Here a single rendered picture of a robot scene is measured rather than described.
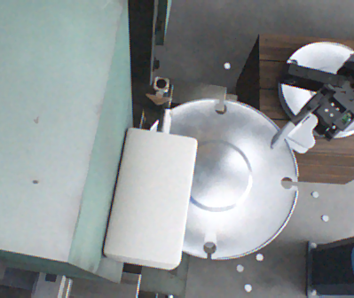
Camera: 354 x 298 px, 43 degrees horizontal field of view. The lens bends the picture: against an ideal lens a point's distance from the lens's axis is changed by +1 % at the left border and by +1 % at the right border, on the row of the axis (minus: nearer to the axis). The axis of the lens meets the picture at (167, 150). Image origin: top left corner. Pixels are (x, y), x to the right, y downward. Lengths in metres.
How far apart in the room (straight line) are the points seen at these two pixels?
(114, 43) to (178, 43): 1.67
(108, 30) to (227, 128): 0.68
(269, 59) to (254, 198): 0.71
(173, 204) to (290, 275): 1.42
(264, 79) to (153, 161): 1.18
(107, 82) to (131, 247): 0.11
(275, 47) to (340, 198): 0.61
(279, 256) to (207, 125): 0.89
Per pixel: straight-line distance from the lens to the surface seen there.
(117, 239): 0.23
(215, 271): 1.59
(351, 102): 0.87
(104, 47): 0.16
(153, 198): 0.24
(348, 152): 1.41
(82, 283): 0.87
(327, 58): 1.46
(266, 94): 1.39
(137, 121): 0.63
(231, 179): 0.80
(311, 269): 1.65
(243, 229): 0.80
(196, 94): 1.03
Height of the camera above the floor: 1.57
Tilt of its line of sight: 72 degrees down
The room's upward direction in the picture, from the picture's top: 11 degrees clockwise
